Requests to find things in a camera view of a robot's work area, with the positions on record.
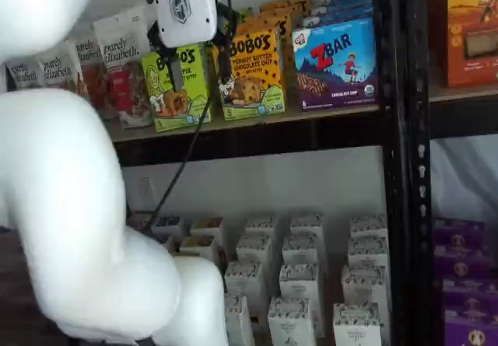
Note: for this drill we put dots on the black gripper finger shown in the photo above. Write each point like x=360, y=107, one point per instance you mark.
x=177, y=75
x=224, y=62

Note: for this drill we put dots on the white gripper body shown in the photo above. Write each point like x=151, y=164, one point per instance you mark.
x=183, y=8

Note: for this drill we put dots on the orange Bobo's box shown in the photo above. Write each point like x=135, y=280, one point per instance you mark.
x=253, y=77
x=288, y=1
x=272, y=25
x=284, y=12

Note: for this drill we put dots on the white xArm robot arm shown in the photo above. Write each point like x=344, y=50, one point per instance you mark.
x=58, y=167

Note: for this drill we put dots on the green Bobo's box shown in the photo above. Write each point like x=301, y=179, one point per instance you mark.
x=186, y=109
x=245, y=15

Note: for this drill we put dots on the particle board shelf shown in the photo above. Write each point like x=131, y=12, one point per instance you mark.
x=217, y=124

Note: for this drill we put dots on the black metal shelf rack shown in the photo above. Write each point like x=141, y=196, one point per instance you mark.
x=272, y=144

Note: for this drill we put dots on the blue striped granola box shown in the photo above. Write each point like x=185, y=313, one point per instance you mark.
x=168, y=225

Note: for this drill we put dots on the yellow striped granola box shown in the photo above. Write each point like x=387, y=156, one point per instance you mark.
x=197, y=247
x=207, y=229

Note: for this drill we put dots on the black neighbouring shelf rack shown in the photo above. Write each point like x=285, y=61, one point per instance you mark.
x=418, y=128

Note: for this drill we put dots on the large orange snack box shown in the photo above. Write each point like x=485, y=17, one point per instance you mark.
x=470, y=31

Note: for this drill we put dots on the purple snack box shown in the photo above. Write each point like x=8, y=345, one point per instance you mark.
x=461, y=264
x=470, y=330
x=470, y=295
x=459, y=233

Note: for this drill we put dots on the red label granola bag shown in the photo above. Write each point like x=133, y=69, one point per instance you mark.
x=124, y=70

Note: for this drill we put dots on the orange label granola bag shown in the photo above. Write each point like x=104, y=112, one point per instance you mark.
x=91, y=77

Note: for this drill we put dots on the white granola bag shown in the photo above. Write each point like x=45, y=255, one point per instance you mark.
x=58, y=66
x=23, y=74

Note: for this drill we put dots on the white patterned carton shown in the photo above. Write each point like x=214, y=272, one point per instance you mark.
x=302, y=250
x=299, y=284
x=368, y=227
x=367, y=252
x=245, y=282
x=307, y=225
x=253, y=250
x=238, y=322
x=357, y=326
x=261, y=227
x=363, y=285
x=291, y=322

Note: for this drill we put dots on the white plastic sheet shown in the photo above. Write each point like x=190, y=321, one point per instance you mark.
x=463, y=175

